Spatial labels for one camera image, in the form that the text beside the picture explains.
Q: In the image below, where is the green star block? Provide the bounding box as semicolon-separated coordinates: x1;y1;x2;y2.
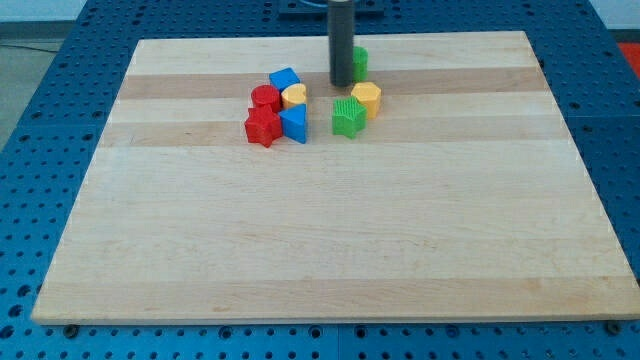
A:
332;96;367;139

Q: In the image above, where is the red cylinder block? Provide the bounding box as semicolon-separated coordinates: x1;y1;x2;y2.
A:
250;85;282;113

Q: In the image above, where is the green cylinder block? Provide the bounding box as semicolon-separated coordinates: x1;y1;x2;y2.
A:
353;46;369;83

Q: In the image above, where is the blue triangle block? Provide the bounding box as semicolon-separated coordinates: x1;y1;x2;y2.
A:
279;104;307;144

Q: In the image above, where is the red star block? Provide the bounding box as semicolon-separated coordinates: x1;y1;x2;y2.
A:
244;105;283;148

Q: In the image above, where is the yellow hexagon block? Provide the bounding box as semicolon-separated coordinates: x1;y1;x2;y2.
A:
351;82;382;120

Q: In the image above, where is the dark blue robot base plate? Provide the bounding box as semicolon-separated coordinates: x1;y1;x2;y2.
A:
274;0;384;19

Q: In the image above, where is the yellow heart block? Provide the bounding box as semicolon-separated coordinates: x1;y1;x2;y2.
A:
281;83;307;109

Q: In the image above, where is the blue cube block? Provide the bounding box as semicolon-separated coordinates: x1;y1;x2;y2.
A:
269;67;300;92

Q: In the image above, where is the light wooden board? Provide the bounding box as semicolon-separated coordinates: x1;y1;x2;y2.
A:
32;31;639;325

